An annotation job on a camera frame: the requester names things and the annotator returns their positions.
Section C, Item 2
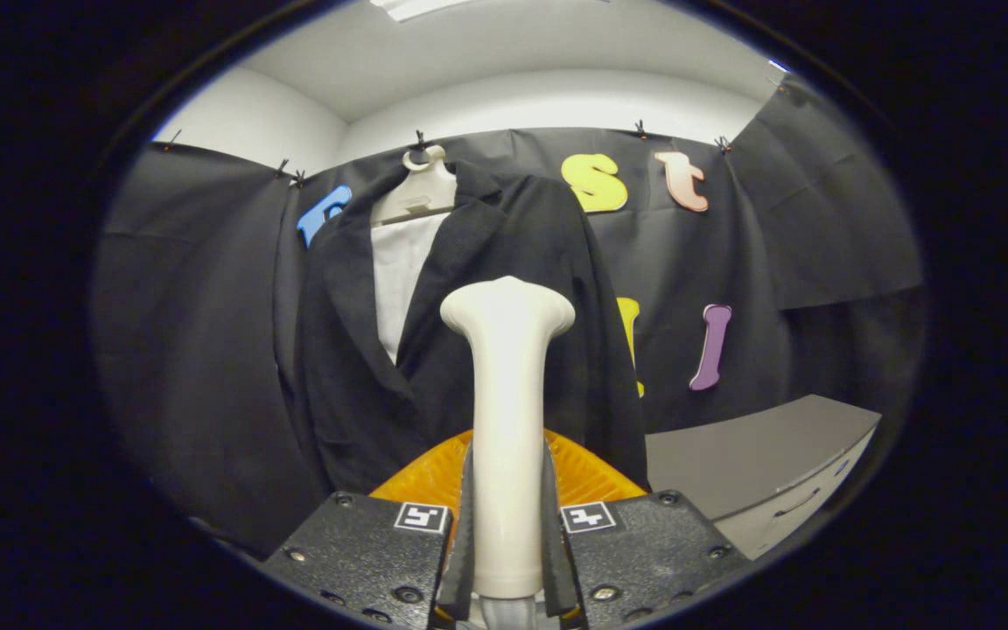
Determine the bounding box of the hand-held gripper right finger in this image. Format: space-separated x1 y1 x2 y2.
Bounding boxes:
542 429 750 629

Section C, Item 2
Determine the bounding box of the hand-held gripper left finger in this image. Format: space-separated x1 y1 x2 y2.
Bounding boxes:
261 429 476 629

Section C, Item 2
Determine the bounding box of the white garment steamer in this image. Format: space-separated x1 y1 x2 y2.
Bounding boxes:
439 276 577 630

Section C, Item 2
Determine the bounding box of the white shirt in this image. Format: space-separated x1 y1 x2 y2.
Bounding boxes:
371 210 452 364

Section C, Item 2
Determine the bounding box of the black suit jacket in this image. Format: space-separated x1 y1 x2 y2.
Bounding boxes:
294 162 649 495

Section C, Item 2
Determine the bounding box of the grey cabinet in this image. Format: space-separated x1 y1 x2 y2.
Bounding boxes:
644 394 883 561

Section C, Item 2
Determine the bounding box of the black backdrop cloth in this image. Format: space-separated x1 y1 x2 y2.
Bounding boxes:
93 74 929 557

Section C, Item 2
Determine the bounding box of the ceiling light panel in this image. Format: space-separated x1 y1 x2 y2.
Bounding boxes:
370 0 479 23

